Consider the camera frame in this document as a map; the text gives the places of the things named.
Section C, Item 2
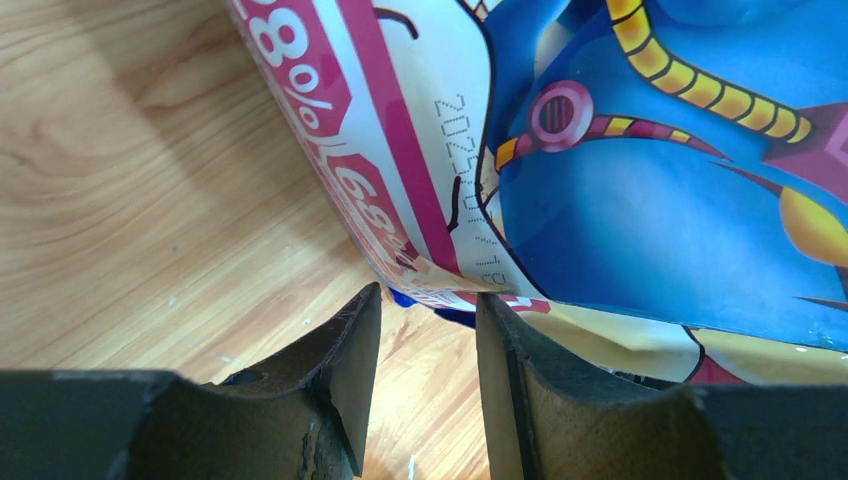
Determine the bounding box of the pink pet food bag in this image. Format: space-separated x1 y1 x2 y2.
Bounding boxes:
229 1 847 384

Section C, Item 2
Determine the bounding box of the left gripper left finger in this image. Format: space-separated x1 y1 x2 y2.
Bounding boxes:
1 283 381 479

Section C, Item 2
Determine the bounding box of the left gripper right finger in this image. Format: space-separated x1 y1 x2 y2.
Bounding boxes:
476 294 847 479

